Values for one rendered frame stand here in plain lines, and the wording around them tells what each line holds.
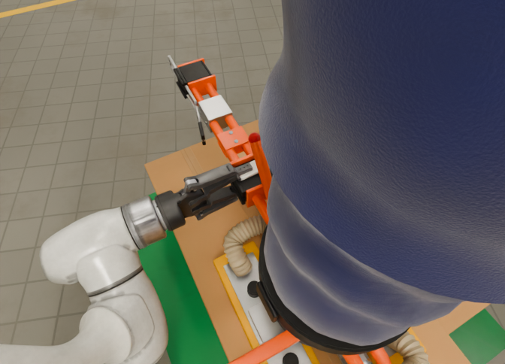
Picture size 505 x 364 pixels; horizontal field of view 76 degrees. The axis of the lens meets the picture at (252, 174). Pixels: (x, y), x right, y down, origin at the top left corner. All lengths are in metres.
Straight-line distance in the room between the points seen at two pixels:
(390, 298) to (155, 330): 0.47
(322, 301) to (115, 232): 0.40
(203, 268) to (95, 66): 2.69
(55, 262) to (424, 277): 0.57
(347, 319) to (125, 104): 2.56
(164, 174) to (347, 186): 1.41
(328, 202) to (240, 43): 3.08
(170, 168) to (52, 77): 1.93
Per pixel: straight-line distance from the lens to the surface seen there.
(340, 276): 0.26
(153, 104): 2.71
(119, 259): 0.63
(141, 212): 0.62
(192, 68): 0.90
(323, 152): 0.16
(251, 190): 0.63
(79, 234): 0.64
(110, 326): 0.62
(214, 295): 0.72
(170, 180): 1.52
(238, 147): 0.75
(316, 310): 0.36
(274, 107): 0.20
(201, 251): 0.75
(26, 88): 3.29
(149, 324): 0.65
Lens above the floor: 1.76
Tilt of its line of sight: 55 degrees down
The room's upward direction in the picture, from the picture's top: straight up
